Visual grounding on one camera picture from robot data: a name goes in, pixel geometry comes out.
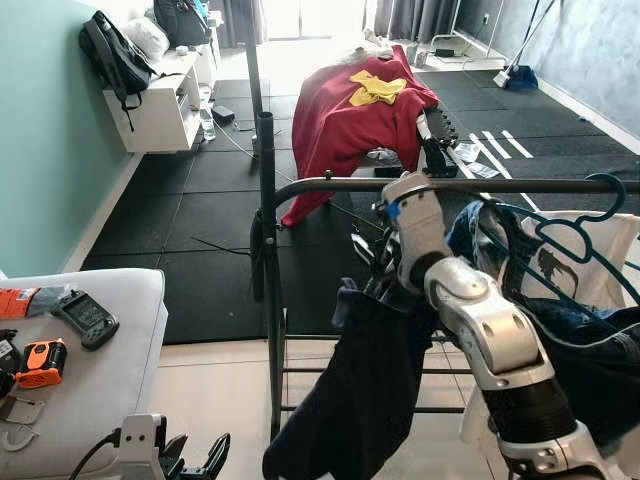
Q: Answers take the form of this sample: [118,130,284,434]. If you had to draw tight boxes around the dark blue denim shorts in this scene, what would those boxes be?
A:
[262,198,640,480]

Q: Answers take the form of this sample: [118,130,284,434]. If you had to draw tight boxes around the black handheld meter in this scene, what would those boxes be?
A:
[50,288,120,352]

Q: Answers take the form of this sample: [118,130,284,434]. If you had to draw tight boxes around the black backpack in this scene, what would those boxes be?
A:
[78,10,156,113]

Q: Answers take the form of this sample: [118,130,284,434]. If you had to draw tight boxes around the red shirt with yellow print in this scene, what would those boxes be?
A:
[283,45,441,228]

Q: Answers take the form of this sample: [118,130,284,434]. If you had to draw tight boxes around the small black device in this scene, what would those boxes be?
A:
[0,330,23,376]

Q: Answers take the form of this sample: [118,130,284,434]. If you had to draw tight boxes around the blue plastic hanger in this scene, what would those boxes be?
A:
[478,198,640,306]
[535,172,628,263]

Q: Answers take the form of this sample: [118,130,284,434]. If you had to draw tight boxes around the small grey floor box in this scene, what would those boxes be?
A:
[210,105,237,128]

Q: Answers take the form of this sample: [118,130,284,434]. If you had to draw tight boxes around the black bag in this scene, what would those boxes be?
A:
[153,0,213,49]

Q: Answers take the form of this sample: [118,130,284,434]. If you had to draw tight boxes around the black metal clothes rack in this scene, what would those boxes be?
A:
[243,0,640,439]

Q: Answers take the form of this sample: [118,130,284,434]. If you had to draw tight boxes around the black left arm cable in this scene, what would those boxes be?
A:
[68,430,121,480]

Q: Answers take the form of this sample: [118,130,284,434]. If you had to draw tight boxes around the orange black tape measure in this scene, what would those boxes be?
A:
[14,338,69,391]

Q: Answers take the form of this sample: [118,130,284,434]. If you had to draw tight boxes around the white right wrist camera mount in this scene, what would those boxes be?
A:
[380,170,453,286]

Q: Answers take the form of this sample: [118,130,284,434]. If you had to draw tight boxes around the orange grey hand tool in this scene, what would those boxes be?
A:
[0,286,73,321]

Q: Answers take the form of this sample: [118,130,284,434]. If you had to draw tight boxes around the grey curtain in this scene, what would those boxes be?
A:
[215,0,266,46]
[375,0,463,41]

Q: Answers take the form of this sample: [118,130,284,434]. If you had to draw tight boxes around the white shelf unit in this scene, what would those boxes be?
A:
[103,45,219,154]

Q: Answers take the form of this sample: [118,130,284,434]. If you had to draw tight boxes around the white crumpled plastic bag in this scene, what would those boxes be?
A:
[335,38,396,63]

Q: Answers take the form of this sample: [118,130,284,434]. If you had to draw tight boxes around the white printed t-shirt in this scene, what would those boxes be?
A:
[515,208,640,313]

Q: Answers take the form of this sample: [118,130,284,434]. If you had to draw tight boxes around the black mechanical device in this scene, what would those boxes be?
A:
[415,105,463,181]

